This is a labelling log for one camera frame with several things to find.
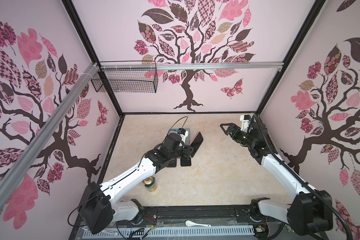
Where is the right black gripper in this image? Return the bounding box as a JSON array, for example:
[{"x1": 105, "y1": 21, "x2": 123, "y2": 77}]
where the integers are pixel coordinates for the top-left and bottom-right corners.
[{"x1": 220, "y1": 124, "x2": 255, "y2": 149}]

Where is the white phone case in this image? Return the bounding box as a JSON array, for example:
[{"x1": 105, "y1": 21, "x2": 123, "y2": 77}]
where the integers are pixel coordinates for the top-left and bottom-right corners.
[{"x1": 182, "y1": 128, "x2": 191, "y2": 145}]

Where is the phone with white case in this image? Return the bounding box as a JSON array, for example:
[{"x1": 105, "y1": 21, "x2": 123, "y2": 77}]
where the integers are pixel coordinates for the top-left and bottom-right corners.
[{"x1": 180, "y1": 158, "x2": 192, "y2": 167}]

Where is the phone with pink case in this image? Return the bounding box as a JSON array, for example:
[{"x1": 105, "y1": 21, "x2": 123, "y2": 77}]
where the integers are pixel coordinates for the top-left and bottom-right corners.
[{"x1": 190, "y1": 132, "x2": 204, "y2": 158}]

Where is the light blue phone case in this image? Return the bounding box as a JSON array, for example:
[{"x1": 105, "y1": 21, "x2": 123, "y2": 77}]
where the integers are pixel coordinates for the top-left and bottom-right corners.
[{"x1": 168, "y1": 129, "x2": 178, "y2": 135}]

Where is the black smartphone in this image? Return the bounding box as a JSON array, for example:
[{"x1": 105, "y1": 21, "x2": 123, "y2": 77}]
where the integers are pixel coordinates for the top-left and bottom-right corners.
[{"x1": 167, "y1": 160, "x2": 177, "y2": 168}]

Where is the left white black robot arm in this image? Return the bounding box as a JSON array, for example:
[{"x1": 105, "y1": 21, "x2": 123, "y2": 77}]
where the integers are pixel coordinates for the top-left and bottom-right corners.
[{"x1": 77, "y1": 129, "x2": 204, "y2": 235}]

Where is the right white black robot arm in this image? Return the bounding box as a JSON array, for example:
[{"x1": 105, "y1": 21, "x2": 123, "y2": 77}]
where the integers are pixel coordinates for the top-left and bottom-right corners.
[{"x1": 220, "y1": 119, "x2": 334, "y2": 236}]

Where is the green gold drink can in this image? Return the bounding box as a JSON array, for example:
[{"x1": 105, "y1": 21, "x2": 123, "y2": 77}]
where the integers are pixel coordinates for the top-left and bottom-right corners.
[{"x1": 143, "y1": 176, "x2": 157, "y2": 192}]

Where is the white plastic spoon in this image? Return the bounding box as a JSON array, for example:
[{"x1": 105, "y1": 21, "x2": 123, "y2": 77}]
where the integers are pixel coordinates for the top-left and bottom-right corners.
[{"x1": 185, "y1": 220, "x2": 212, "y2": 228}]

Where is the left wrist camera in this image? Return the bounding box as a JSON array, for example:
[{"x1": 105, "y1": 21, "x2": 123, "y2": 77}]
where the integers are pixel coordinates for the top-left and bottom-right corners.
[{"x1": 177, "y1": 128, "x2": 190, "y2": 145}]

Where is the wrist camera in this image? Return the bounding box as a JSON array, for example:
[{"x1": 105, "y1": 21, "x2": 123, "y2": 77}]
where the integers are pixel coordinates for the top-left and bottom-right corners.
[
  {"x1": 177, "y1": 128, "x2": 190, "y2": 145},
  {"x1": 240, "y1": 115, "x2": 252, "y2": 132}
]

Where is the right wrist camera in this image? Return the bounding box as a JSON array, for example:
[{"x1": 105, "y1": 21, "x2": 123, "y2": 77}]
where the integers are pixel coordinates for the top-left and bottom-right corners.
[{"x1": 240, "y1": 115, "x2": 252, "y2": 132}]

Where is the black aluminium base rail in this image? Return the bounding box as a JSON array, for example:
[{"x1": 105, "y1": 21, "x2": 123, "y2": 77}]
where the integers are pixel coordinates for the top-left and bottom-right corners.
[{"x1": 77, "y1": 204, "x2": 289, "y2": 224}]

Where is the back aluminium wall rail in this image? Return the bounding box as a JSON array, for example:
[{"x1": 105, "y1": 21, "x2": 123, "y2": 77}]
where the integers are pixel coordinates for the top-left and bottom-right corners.
[{"x1": 101, "y1": 62, "x2": 284, "y2": 71}]

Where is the aluminium wall rail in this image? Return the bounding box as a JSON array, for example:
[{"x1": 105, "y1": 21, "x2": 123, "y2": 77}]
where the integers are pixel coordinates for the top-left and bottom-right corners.
[
  {"x1": 101, "y1": 62, "x2": 284, "y2": 71},
  {"x1": 0, "y1": 63, "x2": 98, "y2": 210}
]

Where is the black wire basket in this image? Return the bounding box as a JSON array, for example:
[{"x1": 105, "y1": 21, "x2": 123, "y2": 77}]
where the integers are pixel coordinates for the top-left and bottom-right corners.
[{"x1": 91, "y1": 60, "x2": 159, "y2": 93}]

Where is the white slotted cable duct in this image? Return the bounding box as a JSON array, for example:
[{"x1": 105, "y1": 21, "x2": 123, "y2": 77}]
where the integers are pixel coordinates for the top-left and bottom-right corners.
[{"x1": 81, "y1": 226, "x2": 255, "y2": 240}]

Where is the left aluminium wall rail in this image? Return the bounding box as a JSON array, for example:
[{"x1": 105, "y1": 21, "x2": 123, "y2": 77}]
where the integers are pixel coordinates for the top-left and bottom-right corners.
[{"x1": 0, "y1": 63, "x2": 98, "y2": 210}]

